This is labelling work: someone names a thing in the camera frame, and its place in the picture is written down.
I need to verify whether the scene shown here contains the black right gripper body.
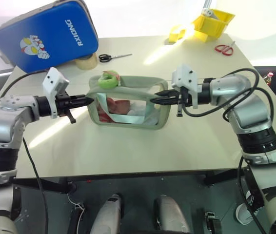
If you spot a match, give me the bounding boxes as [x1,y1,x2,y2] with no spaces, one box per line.
[176,86,193,117]

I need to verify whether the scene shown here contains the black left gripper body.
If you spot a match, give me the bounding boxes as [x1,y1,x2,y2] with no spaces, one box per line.
[55,93,77,124]

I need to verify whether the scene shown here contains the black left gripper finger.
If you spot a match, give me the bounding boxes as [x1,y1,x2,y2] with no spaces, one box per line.
[71,94,94,102]
[71,99,95,108]

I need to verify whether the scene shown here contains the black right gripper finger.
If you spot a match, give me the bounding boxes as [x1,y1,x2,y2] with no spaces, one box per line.
[153,96,178,106]
[154,89,178,97]

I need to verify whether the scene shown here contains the green pouch with clear window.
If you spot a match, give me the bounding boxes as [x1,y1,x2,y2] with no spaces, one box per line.
[87,75,171,130]

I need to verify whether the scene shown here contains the small yellow plastic piece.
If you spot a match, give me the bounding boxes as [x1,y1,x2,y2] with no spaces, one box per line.
[168,24,188,43]

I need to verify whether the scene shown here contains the blue cartoon print case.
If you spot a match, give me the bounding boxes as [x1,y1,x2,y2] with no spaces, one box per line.
[0,0,100,74]

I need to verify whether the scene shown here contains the yellow plastic bin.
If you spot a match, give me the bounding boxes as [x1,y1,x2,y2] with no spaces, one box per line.
[191,7,237,44]

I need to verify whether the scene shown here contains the plastic bottle with red cap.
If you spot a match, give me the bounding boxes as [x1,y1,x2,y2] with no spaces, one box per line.
[262,71,276,86]

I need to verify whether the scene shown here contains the white roll in bin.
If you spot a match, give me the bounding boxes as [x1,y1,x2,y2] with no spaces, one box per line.
[202,8,220,20]

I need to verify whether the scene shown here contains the grey rounded robot leg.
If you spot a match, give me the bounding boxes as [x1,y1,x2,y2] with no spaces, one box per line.
[153,194,191,234]
[89,193,124,234]

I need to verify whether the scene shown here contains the white cup under table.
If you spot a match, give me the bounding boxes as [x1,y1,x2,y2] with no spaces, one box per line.
[235,203,252,225]

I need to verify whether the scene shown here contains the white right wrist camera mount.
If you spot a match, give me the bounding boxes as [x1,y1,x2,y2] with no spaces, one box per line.
[171,63,200,109]

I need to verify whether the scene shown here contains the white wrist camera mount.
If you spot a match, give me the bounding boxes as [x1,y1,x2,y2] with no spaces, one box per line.
[42,67,71,119]
[171,63,200,109]

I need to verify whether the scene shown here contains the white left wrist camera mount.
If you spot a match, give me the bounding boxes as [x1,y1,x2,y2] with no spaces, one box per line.
[42,67,71,119]

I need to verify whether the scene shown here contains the black handled scissors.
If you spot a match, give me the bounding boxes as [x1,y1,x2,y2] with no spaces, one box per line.
[98,53,133,63]

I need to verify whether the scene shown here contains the red handled scissors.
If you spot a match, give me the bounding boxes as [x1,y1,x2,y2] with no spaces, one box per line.
[214,40,237,57]

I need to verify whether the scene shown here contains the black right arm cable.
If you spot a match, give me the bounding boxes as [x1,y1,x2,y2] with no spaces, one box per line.
[176,67,275,234]

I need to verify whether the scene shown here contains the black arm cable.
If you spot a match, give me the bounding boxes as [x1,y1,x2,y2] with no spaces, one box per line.
[0,71,49,234]
[176,67,275,234]

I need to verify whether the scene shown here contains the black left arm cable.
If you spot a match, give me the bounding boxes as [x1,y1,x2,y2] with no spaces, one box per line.
[0,71,49,234]

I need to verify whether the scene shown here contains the thin white wire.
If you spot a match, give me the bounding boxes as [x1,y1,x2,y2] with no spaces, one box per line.
[66,194,85,212]

